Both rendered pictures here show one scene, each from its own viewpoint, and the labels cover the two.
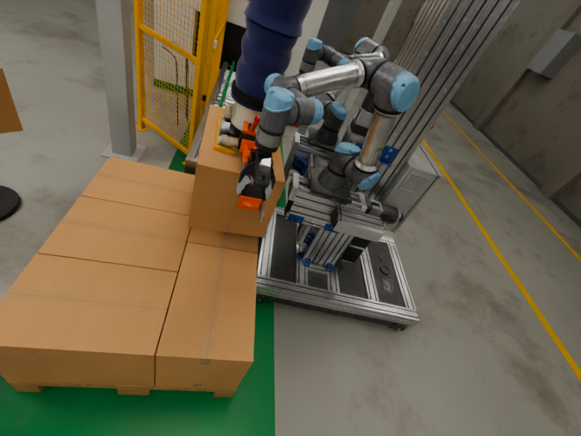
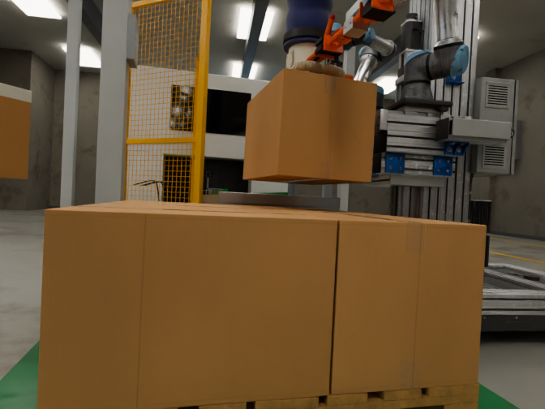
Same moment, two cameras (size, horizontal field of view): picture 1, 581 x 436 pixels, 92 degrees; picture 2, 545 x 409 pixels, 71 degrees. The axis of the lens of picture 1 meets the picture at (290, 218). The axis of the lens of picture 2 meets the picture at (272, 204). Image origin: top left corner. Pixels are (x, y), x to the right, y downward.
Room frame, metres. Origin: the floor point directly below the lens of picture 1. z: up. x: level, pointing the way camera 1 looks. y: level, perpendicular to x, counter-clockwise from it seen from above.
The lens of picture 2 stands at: (-0.49, 0.32, 0.58)
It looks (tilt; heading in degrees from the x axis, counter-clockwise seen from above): 1 degrees down; 6
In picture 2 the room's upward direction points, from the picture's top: 3 degrees clockwise
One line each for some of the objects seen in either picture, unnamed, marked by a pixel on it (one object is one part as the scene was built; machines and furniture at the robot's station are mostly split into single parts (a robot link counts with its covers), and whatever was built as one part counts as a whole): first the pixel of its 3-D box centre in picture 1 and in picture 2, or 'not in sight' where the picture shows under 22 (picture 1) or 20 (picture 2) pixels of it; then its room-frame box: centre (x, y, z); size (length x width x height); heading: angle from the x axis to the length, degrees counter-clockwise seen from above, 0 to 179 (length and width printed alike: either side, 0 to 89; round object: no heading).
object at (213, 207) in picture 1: (236, 169); (301, 137); (1.29, 0.39, 0.87); 0.60 x 0.40 x 0.40; 23
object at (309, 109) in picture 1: (300, 109); not in sight; (0.84, 0.11, 1.50); 0.11 x 0.11 x 0.08; 51
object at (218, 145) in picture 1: (226, 130); not in sight; (1.25, 0.48, 1.10); 0.34 x 0.10 x 0.05; 23
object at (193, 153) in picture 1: (211, 105); (207, 205); (2.64, 1.20, 0.50); 2.31 x 0.05 x 0.19; 20
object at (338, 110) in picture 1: (335, 115); (372, 96); (1.79, 0.01, 1.20); 0.13 x 0.12 x 0.14; 57
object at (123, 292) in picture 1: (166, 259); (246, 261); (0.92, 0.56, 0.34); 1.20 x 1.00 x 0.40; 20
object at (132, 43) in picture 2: not in sight; (133, 41); (2.04, 1.61, 1.62); 0.20 x 0.05 x 0.30; 20
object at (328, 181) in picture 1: (335, 175); (416, 94); (1.31, -0.12, 1.09); 0.15 x 0.15 x 0.10
